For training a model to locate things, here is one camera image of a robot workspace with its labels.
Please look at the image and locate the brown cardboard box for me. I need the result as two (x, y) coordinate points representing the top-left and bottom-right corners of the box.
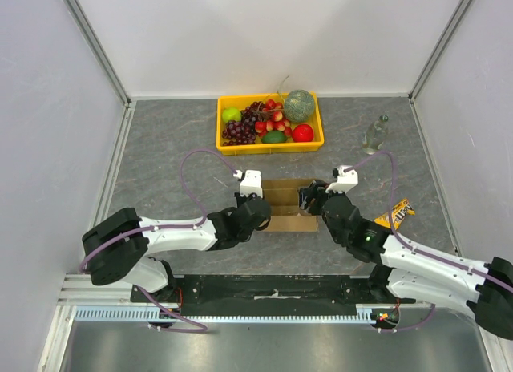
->
(262, 178), (318, 233)

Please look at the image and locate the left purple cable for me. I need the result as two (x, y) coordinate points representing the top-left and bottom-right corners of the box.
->
(78, 148), (241, 333)

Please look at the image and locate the yellow plastic tray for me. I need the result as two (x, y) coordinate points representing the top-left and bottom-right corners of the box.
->
(216, 90), (325, 155)

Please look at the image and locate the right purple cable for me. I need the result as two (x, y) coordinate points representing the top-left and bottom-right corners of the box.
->
(346, 149), (513, 334)

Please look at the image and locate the grey slotted cable duct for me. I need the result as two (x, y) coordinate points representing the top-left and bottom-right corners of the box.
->
(74, 306), (378, 325)

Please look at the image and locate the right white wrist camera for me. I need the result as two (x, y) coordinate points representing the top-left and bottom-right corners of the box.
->
(325, 165), (359, 194)

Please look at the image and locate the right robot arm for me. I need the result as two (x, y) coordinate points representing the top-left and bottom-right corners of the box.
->
(298, 180), (512, 340)

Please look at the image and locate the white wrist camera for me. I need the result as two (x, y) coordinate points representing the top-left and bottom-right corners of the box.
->
(325, 165), (359, 194)
(233, 170), (263, 198)

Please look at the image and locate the red cherry bunch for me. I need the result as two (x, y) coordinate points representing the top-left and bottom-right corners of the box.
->
(254, 99), (292, 139)

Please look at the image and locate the dark purple grape bunch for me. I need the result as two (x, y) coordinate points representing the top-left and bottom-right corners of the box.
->
(221, 121), (257, 146)

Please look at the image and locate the red tomato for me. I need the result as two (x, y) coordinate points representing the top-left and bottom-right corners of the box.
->
(292, 123), (315, 143)

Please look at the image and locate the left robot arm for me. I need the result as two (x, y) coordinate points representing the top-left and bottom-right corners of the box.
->
(80, 195), (272, 302)

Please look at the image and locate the green netted melon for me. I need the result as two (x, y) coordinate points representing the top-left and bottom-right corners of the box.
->
(284, 90), (316, 123)

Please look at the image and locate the purple cable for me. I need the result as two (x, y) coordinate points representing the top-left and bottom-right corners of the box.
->
(346, 149), (513, 334)
(78, 148), (241, 333)

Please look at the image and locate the clear glass bottle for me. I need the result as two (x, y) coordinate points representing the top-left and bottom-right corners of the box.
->
(362, 115), (389, 155)

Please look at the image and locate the green avocado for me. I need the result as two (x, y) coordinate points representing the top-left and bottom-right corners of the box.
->
(261, 131), (288, 144)

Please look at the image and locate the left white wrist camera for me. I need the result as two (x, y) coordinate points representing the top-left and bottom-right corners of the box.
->
(233, 170), (263, 198)

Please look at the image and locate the yellow candy bag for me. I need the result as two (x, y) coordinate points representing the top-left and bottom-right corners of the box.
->
(374, 198), (415, 229)

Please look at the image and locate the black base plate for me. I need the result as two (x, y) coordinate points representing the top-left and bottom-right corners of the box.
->
(150, 274), (398, 308)

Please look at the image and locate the green apple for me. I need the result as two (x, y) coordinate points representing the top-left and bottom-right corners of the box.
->
(221, 107), (242, 123)

